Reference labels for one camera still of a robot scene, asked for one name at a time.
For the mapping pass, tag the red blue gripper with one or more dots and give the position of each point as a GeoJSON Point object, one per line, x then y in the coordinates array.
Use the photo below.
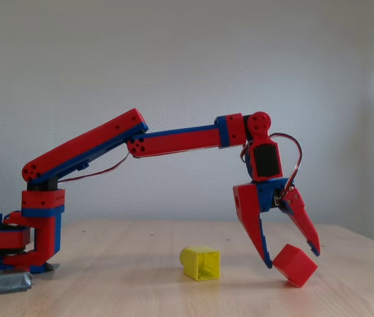
{"type": "Point", "coordinates": [266, 195]}

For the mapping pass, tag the red cube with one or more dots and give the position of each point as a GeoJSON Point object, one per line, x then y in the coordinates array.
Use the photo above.
{"type": "Point", "coordinates": [293, 265]}

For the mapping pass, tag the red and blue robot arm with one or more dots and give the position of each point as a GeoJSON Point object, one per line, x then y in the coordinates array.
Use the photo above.
{"type": "Point", "coordinates": [173, 140]}

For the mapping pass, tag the yellow hollow cube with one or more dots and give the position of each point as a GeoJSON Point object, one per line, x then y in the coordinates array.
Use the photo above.
{"type": "Point", "coordinates": [191, 261]}

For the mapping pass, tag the grey duct tape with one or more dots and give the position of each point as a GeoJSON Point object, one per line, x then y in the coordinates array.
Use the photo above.
{"type": "Point", "coordinates": [5, 282]}

